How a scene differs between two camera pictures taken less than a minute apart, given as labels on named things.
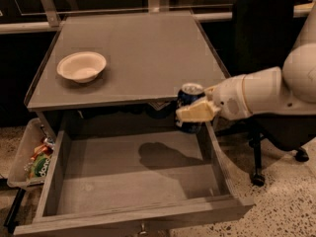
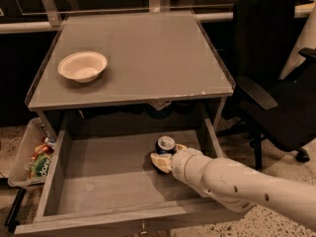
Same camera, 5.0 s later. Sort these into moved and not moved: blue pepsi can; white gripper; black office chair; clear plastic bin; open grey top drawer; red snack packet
Moved: white gripper; blue pepsi can
Not moved: red snack packet; open grey top drawer; clear plastic bin; black office chair
